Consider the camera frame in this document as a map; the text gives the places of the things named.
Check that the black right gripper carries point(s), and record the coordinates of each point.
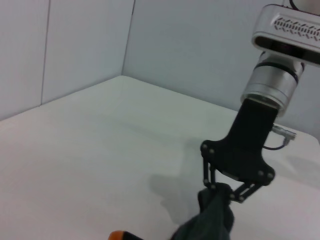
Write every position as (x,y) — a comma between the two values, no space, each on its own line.
(245,150)

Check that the dark blue rag with loop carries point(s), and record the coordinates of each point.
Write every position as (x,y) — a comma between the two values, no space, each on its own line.
(210,217)

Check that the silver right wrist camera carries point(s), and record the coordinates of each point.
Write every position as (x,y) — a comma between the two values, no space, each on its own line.
(285,32)

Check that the brown water stain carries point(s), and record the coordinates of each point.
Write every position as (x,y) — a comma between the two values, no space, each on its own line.
(116,235)

